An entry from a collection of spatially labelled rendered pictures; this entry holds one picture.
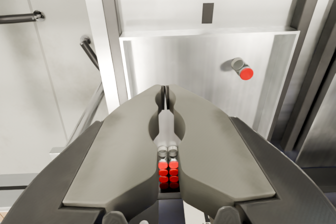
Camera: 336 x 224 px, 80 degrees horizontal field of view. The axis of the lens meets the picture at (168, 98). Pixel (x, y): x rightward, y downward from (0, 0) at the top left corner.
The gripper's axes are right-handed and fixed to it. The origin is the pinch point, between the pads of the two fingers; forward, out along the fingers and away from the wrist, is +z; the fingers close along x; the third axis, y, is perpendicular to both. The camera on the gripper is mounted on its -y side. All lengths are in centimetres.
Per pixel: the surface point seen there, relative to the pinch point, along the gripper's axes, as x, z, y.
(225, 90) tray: 11.4, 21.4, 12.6
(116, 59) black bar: -7.4, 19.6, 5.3
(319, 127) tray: 33.0, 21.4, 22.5
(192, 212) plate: 4.1, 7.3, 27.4
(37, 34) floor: -71, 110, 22
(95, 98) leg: -31, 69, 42
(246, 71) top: 12.6, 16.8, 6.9
